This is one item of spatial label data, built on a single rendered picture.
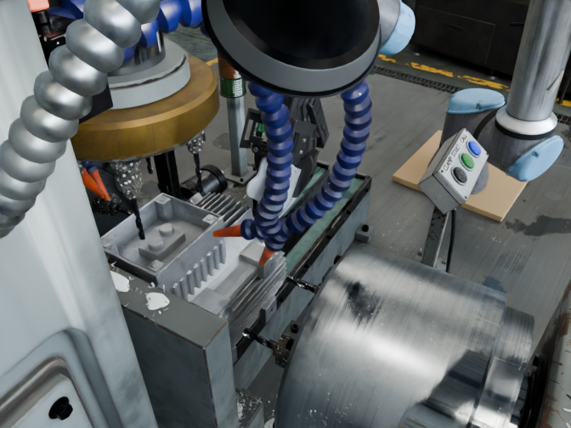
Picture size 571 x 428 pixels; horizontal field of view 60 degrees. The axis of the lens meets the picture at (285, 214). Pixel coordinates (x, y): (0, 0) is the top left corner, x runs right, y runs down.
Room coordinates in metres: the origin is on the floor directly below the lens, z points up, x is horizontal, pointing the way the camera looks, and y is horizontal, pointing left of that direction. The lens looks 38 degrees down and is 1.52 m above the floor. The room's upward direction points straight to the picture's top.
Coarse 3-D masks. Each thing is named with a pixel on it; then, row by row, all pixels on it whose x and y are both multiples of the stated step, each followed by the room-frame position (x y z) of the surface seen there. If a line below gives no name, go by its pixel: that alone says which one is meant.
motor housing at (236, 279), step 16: (208, 208) 0.54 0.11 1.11; (224, 208) 0.54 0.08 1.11; (240, 208) 0.54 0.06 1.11; (224, 224) 0.51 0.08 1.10; (240, 240) 0.50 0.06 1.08; (256, 240) 0.52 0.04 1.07; (240, 256) 0.48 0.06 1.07; (224, 272) 0.45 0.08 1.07; (240, 272) 0.46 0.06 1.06; (256, 272) 0.46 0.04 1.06; (272, 272) 0.49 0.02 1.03; (208, 288) 0.42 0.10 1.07; (224, 288) 0.43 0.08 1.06; (240, 288) 0.44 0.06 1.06; (256, 288) 0.46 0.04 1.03; (272, 288) 0.48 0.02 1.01; (240, 304) 0.43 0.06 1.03; (256, 304) 0.45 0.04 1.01; (240, 320) 0.42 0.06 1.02; (240, 336) 0.43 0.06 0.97
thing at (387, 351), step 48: (336, 288) 0.34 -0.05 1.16; (384, 288) 0.34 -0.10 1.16; (432, 288) 0.34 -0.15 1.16; (480, 288) 0.35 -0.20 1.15; (288, 336) 0.35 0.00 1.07; (336, 336) 0.29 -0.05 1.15; (384, 336) 0.29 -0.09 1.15; (432, 336) 0.28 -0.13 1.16; (480, 336) 0.28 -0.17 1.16; (528, 336) 0.29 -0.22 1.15; (288, 384) 0.27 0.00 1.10; (336, 384) 0.26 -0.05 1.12; (384, 384) 0.25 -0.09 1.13; (432, 384) 0.24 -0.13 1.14; (480, 384) 0.24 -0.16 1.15; (528, 384) 0.28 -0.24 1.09
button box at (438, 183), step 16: (464, 128) 0.81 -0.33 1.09; (448, 144) 0.78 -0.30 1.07; (464, 144) 0.77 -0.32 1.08; (432, 160) 0.75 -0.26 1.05; (448, 160) 0.70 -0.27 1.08; (480, 160) 0.75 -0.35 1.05; (432, 176) 0.67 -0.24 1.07; (448, 176) 0.67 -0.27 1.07; (432, 192) 0.67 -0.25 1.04; (448, 192) 0.66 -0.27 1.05; (464, 192) 0.66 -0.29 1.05; (448, 208) 0.65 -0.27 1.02
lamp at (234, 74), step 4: (220, 60) 1.07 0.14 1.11; (224, 60) 1.06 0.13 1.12; (220, 64) 1.07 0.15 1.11; (224, 64) 1.06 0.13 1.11; (228, 64) 1.06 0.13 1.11; (220, 68) 1.07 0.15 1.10; (224, 68) 1.07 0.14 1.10; (228, 68) 1.06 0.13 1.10; (232, 68) 1.06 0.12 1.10; (220, 72) 1.07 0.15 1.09; (224, 72) 1.07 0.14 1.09; (228, 72) 1.06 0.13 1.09; (232, 72) 1.06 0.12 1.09; (236, 72) 1.07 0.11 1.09; (224, 76) 1.07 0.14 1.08; (228, 76) 1.06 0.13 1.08; (232, 76) 1.06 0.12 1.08; (236, 76) 1.07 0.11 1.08; (240, 76) 1.07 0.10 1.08
